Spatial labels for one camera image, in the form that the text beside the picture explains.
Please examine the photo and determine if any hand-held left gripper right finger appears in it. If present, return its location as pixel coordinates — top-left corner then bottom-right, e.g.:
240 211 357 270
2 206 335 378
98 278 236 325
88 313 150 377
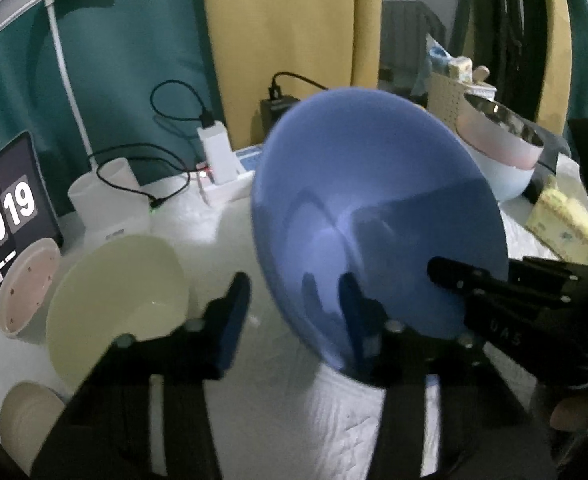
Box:
338 271 557 480

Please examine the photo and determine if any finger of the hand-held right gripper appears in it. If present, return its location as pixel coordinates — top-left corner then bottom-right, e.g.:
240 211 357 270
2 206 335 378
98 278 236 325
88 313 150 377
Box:
509 256 588 291
426 256 575 311

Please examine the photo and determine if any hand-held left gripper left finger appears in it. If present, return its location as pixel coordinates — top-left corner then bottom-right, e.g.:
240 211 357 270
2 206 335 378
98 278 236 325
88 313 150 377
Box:
30 271 253 480

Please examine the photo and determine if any cream bowl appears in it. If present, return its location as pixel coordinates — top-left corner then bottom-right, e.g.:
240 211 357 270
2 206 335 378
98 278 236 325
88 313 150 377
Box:
45 234 191 391

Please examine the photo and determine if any large blue bowl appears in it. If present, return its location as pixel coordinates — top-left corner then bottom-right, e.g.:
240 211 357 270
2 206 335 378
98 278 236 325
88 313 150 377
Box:
250 87 510 388

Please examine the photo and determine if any pink speckled bowl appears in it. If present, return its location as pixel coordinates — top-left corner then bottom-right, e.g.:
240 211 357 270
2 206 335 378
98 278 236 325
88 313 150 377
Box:
0 237 62 336

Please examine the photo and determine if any person's right hand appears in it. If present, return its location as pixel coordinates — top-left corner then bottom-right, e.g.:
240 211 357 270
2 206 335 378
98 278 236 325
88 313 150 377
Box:
548 399 588 432

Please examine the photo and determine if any yellow tissue box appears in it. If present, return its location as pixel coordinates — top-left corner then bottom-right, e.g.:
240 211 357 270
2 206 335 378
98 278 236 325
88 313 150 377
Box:
526 175 588 265

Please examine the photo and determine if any white power strip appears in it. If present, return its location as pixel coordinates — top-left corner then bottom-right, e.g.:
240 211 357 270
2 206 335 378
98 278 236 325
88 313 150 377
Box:
196 145 270 206

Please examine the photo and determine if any plain pink bowl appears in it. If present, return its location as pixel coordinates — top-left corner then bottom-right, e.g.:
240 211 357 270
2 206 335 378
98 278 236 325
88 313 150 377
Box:
455 105 542 171

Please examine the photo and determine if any metal bowl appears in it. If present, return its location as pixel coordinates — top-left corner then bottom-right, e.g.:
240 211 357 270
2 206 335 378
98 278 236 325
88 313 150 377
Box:
461 91 546 148

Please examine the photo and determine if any white charger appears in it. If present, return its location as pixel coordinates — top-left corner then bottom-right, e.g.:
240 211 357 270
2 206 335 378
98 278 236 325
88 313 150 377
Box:
196 121 240 183

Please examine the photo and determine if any white desk lamp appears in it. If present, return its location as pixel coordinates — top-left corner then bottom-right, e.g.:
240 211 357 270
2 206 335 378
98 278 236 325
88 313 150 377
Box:
0 0 161 246

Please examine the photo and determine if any white basket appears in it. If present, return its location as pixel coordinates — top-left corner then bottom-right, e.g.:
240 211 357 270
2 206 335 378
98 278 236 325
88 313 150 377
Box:
426 71 497 128

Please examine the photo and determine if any black charger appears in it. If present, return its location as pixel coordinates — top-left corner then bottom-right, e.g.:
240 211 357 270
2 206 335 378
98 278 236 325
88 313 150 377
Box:
260 95 300 146

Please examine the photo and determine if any narrow teal curtain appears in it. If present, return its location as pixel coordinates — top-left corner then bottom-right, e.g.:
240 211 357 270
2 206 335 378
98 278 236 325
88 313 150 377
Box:
569 0 588 121

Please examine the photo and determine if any blue and white packet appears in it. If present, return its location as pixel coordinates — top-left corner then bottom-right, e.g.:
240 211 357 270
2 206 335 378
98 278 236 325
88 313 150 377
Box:
426 34 450 73

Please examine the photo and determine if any beige plate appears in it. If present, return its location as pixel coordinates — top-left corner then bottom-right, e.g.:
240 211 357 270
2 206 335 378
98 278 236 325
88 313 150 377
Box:
0 381 70 468

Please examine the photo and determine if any narrow yellow curtain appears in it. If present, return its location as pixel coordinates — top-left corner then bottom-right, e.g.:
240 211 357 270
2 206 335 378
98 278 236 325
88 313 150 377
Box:
534 0 582 133

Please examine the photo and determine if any tablet with clock display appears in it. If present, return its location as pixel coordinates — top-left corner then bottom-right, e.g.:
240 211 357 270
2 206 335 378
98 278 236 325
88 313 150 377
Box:
0 131 65 317

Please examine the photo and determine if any wide yellow curtain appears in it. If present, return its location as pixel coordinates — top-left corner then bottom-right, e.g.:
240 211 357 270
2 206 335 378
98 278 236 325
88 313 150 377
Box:
199 0 382 151

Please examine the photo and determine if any wide teal curtain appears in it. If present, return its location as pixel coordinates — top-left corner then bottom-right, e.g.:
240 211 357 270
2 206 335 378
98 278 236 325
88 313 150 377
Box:
0 0 225 216

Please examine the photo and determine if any black cable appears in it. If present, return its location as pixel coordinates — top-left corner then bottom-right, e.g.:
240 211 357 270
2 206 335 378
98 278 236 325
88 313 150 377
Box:
94 79 215 211
269 71 330 101

